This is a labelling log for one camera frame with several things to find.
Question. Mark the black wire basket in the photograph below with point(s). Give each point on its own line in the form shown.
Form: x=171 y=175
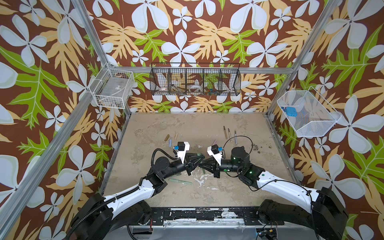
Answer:
x=213 y=79

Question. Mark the blue object in basket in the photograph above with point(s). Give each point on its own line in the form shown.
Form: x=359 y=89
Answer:
x=291 y=112

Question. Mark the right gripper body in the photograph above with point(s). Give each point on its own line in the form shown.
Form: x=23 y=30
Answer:
x=216 y=165

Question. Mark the white mesh basket right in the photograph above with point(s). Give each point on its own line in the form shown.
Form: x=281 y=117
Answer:
x=316 y=116

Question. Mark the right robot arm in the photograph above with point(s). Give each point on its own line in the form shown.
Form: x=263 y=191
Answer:
x=319 y=210

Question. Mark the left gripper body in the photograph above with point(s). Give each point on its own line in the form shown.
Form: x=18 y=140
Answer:
x=175 y=167

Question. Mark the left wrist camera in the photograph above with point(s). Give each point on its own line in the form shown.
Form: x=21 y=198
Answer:
x=181 y=150

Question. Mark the white wire basket left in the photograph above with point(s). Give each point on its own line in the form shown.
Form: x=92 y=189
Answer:
x=111 y=88

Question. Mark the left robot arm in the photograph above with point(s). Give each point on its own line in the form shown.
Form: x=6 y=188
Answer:
x=100 y=214

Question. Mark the beige pen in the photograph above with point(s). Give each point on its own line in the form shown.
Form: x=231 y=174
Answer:
x=230 y=136

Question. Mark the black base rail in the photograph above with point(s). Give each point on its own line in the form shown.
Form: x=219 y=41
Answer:
x=247 y=215

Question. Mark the light green pen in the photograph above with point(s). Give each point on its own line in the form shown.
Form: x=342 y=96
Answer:
x=180 y=181

